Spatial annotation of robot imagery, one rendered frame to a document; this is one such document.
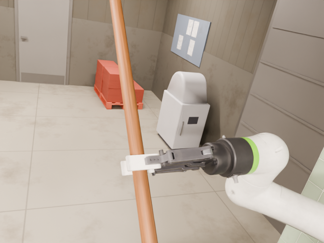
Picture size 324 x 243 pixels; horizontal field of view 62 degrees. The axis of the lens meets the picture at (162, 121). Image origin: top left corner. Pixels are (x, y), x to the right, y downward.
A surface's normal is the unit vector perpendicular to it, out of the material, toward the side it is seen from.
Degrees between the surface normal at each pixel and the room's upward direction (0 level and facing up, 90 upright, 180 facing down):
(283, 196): 34
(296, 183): 90
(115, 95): 90
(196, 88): 71
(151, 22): 90
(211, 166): 91
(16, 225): 0
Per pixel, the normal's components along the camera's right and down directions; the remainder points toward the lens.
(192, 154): 0.30, -0.40
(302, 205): 0.10, -0.56
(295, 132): -0.92, -0.02
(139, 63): 0.34, 0.43
